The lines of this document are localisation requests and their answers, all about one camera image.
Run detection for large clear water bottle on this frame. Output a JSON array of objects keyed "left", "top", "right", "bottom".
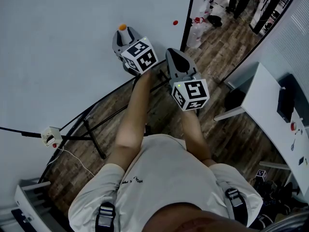
[{"left": 187, "top": 17, "right": 206, "bottom": 49}]

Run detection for person's right harness strap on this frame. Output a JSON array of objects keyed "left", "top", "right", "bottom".
[{"left": 224, "top": 188, "right": 249, "bottom": 227}]

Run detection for person's face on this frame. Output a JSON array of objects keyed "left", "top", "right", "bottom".
[{"left": 144, "top": 203, "right": 260, "bottom": 232}]

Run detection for person's left harness strap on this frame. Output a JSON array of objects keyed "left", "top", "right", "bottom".
[{"left": 95, "top": 202, "right": 116, "bottom": 232}]

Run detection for spare gripper device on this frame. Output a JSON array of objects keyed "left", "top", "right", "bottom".
[{"left": 254, "top": 169, "right": 268, "bottom": 182}]

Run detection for black whiteboard stand legs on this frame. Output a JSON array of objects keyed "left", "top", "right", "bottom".
[{"left": 60, "top": 69, "right": 174, "bottom": 160}]

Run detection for person's left forearm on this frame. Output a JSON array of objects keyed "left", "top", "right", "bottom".
[{"left": 106, "top": 70, "right": 153, "bottom": 169}]

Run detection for black desk mat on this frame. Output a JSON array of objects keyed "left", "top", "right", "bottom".
[{"left": 11, "top": 208, "right": 32, "bottom": 232}]

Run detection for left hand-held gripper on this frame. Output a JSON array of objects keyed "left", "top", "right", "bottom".
[{"left": 111, "top": 26, "right": 159, "bottom": 76}]

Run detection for black box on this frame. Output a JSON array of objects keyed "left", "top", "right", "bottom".
[{"left": 276, "top": 87, "right": 295, "bottom": 123}]

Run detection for narrow white desk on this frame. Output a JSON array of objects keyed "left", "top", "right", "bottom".
[{"left": 11, "top": 177, "right": 63, "bottom": 232}]

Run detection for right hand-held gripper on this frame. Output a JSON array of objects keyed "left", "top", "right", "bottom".
[{"left": 165, "top": 47, "right": 210, "bottom": 112}]

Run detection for person's right forearm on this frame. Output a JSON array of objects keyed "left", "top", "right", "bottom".
[{"left": 181, "top": 109, "right": 217, "bottom": 167}]

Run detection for person's harness strap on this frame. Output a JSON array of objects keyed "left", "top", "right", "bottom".
[
  {"left": 224, "top": 188, "right": 249, "bottom": 227},
  {"left": 95, "top": 202, "right": 116, "bottom": 232}
]

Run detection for black floor item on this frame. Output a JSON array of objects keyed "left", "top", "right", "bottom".
[{"left": 207, "top": 14, "right": 223, "bottom": 28}]

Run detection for white box with red button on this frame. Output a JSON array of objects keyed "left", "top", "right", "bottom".
[{"left": 40, "top": 126, "right": 62, "bottom": 147}]

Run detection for large white desk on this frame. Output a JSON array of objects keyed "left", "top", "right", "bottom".
[{"left": 213, "top": 62, "right": 309, "bottom": 198}]

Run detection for large black-framed whiteboard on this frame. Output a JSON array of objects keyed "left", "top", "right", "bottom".
[{"left": 0, "top": 0, "right": 197, "bottom": 140}]

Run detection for person's white shirt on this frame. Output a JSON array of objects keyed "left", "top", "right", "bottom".
[{"left": 68, "top": 133, "right": 264, "bottom": 232}]

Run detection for white floor cable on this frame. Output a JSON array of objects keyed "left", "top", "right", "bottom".
[{"left": 45, "top": 146, "right": 96, "bottom": 178}]

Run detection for black bin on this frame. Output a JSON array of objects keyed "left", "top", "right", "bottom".
[{"left": 224, "top": 89, "right": 246, "bottom": 111}]

